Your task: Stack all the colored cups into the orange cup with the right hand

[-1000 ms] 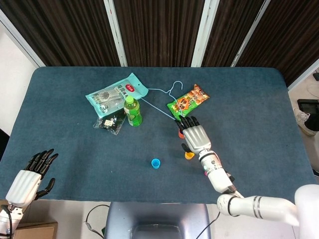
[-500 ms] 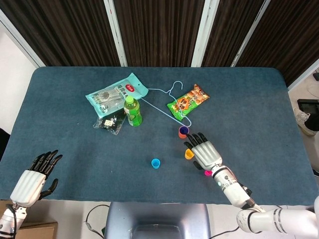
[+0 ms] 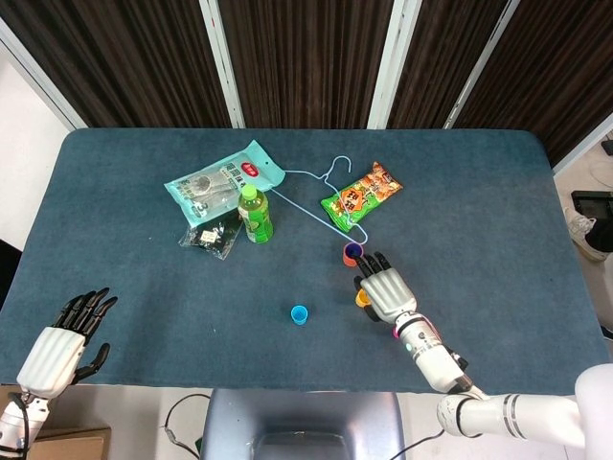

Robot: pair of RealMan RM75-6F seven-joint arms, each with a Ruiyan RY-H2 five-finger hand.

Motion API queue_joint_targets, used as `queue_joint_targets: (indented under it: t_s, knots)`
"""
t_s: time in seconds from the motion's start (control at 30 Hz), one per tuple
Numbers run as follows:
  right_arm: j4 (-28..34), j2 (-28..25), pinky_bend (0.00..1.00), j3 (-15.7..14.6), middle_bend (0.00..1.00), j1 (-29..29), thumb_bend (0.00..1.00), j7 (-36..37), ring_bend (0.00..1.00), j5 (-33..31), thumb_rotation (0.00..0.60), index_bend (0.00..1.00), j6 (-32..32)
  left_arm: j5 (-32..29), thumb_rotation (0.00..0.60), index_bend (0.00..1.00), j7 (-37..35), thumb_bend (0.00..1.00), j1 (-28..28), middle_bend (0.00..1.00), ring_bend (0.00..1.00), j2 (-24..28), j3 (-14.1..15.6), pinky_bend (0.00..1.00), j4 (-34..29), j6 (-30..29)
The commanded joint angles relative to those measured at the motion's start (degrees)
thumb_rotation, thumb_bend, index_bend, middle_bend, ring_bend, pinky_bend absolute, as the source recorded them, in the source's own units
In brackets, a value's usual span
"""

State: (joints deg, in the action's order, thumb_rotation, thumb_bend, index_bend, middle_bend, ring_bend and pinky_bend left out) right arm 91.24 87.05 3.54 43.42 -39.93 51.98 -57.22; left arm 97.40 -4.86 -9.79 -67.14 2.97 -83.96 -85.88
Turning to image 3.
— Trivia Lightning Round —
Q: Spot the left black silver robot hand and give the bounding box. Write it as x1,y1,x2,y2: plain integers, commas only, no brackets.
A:
16,287,119,399

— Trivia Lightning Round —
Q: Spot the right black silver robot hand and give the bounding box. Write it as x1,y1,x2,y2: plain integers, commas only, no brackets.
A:
352,250,417,323

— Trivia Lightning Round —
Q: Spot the orange plastic cup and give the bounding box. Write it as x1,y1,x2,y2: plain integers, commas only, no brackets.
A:
342,241,368,267

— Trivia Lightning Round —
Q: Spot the brown cardboard box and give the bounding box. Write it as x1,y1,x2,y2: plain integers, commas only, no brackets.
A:
0,382,112,460

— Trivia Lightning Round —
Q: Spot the black object beside table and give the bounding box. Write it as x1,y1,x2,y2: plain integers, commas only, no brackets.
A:
0,238,24,308

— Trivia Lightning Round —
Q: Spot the green orange snack bag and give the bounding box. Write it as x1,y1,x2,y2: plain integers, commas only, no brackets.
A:
320,160,404,235

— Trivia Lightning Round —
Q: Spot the green tea bottle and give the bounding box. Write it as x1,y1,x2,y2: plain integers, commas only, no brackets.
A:
238,183,276,244

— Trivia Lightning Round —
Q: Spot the grey blue robot torso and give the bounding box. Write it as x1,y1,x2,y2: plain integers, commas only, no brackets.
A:
199,387,407,460

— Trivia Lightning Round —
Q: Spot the dark teal table cloth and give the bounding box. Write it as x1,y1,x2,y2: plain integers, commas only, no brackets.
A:
0,126,613,397

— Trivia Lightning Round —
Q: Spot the black item in clear bag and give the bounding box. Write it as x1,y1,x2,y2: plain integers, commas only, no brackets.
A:
178,213,244,262

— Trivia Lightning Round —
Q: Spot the white sneaker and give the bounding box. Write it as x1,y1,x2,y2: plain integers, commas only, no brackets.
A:
563,206,609,263

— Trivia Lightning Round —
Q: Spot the teal plastic package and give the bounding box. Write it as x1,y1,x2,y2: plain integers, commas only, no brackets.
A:
164,139,287,229

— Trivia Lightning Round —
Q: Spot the black trouser leg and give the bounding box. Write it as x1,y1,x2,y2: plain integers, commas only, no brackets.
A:
586,215,613,253

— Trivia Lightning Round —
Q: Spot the black floor tray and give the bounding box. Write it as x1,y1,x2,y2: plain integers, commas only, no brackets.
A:
569,190,613,219

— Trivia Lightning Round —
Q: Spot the brown slatted partition panel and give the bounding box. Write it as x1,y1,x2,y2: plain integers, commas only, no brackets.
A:
0,0,231,128
217,0,398,129
387,0,509,129
454,0,613,167

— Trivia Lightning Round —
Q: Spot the light blue wire hanger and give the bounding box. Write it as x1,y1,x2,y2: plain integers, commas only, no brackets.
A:
270,155,370,248

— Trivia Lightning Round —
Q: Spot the black floor cable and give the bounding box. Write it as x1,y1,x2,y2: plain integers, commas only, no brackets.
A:
164,393,212,456

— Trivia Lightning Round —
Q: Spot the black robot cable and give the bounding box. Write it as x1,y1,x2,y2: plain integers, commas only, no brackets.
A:
392,425,446,459

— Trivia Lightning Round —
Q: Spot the white partition post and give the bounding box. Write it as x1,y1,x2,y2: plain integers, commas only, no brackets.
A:
0,17,88,130
198,0,246,129
366,0,423,130
443,0,521,129

